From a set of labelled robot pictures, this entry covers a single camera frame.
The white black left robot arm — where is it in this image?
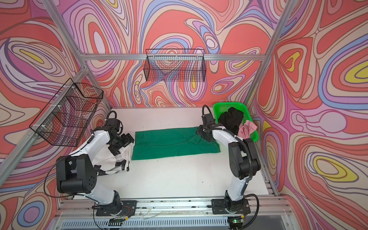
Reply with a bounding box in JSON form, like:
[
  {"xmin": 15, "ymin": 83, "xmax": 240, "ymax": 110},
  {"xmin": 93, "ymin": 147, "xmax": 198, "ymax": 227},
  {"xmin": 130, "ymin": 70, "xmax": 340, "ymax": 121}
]
[{"xmin": 56, "ymin": 111, "xmax": 134, "ymax": 216}]

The black wire basket wall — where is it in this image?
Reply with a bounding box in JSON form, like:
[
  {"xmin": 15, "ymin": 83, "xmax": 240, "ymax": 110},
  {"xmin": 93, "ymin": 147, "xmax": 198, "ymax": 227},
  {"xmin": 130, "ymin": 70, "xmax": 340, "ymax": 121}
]
[
  {"xmin": 143, "ymin": 48, "xmax": 207, "ymax": 82},
  {"xmin": 29, "ymin": 79, "xmax": 104, "ymax": 147}
]

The pink t shirt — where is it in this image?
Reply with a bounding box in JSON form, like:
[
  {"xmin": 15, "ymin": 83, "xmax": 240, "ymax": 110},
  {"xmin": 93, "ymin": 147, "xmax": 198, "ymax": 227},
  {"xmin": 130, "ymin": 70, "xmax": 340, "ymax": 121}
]
[{"xmin": 237, "ymin": 120, "xmax": 257, "ymax": 139}]

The black wire basket left wall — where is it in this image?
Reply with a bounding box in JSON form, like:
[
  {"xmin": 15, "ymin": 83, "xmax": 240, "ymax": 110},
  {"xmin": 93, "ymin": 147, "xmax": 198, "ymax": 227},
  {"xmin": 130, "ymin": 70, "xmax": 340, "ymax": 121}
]
[{"xmin": 29, "ymin": 79, "xmax": 104, "ymax": 147}]

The green plastic laundry basket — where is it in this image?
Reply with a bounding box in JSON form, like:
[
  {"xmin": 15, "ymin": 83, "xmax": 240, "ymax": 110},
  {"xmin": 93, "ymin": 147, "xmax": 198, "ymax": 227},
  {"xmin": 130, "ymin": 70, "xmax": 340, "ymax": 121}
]
[{"xmin": 213, "ymin": 102, "xmax": 259, "ymax": 142}]

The black wire basket back wall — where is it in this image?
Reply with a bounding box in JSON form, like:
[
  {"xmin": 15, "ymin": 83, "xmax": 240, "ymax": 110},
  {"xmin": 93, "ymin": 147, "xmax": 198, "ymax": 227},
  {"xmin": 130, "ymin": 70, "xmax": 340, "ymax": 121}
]
[{"xmin": 143, "ymin": 48, "xmax": 207, "ymax": 82}]

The white printed t shirt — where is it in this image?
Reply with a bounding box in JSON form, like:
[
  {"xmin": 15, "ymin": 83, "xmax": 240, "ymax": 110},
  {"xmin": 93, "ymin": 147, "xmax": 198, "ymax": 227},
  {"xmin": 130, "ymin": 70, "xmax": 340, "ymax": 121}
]
[{"xmin": 92, "ymin": 143, "xmax": 134, "ymax": 175}]

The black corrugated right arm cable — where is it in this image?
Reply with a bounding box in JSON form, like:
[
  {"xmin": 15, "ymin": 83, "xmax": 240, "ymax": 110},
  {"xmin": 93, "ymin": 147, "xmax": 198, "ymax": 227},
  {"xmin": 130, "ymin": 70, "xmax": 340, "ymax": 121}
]
[{"xmin": 201, "ymin": 104, "xmax": 260, "ymax": 230}]

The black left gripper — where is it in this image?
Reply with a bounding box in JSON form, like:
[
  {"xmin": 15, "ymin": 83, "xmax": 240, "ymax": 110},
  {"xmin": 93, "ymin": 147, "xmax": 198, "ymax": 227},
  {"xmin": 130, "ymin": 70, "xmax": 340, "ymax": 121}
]
[{"xmin": 110, "ymin": 132, "xmax": 135, "ymax": 155}]

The aluminium frame profile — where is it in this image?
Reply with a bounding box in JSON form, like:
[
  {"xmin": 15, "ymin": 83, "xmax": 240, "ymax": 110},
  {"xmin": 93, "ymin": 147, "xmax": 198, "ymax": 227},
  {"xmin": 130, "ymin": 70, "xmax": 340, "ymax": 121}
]
[{"xmin": 0, "ymin": 0, "xmax": 291, "ymax": 185}]

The green t shirt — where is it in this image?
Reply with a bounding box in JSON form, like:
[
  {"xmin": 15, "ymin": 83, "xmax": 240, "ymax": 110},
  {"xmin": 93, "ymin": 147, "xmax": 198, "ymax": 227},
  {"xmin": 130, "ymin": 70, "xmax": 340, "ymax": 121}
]
[{"xmin": 132, "ymin": 127, "xmax": 220, "ymax": 161}]

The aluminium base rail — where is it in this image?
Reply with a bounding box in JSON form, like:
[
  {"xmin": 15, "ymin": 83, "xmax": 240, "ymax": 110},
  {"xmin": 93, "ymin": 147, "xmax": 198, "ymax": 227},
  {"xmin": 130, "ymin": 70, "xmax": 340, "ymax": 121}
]
[{"xmin": 50, "ymin": 197, "xmax": 297, "ymax": 230}]

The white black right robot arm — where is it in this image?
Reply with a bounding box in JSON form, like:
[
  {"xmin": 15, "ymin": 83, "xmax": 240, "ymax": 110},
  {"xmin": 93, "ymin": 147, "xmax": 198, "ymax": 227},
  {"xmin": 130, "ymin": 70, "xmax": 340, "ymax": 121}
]
[{"xmin": 196, "ymin": 105, "xmax": 261, "ymax": 216}]

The black t shirt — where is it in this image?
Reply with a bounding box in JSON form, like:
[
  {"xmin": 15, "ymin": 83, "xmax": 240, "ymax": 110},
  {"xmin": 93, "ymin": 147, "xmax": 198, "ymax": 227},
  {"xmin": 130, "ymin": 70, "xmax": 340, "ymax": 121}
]
[{"xmin": 218, "ymin": 107, "xmax": 244, "ymax": 135}]

